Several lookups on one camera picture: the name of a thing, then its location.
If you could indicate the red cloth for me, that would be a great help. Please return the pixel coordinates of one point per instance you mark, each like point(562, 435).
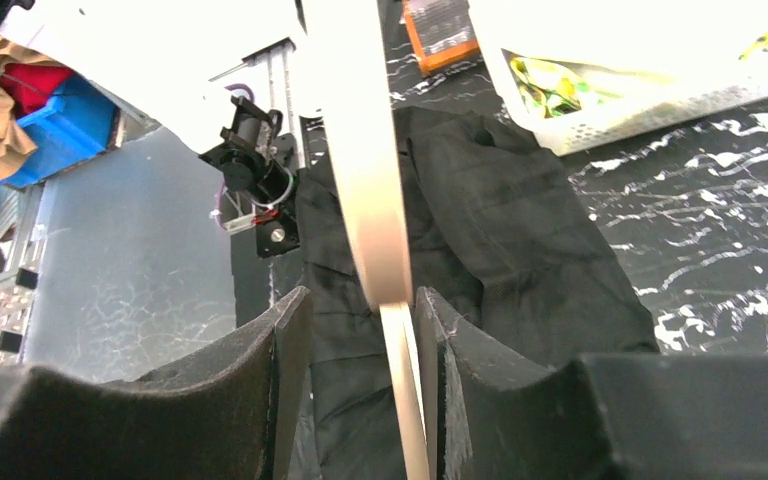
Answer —
point(31, 86)

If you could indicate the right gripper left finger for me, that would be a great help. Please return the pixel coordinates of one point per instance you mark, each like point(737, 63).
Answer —
point(226, 411)

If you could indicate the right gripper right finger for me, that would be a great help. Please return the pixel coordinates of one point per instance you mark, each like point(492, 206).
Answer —
point(493, 414)

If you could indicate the black skirt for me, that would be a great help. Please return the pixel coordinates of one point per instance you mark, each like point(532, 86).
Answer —
point(495, 227)

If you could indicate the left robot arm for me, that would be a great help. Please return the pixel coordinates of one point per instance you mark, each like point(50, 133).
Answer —
point(216, 74)

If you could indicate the blue plastic bin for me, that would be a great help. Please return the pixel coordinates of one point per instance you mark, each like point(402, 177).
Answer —
point(74, 125)

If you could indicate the beige wooden hanger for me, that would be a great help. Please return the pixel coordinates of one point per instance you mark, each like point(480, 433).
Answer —
point(346, 36)

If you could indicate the yellow green patterned cloth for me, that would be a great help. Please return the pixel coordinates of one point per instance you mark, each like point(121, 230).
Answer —
point(551, 90)

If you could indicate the white plastic basket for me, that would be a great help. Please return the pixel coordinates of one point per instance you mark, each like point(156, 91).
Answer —
point(666, 61)

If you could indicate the orange wooden shelf rack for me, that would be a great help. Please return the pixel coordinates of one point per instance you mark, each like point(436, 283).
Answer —
point(440, 32)

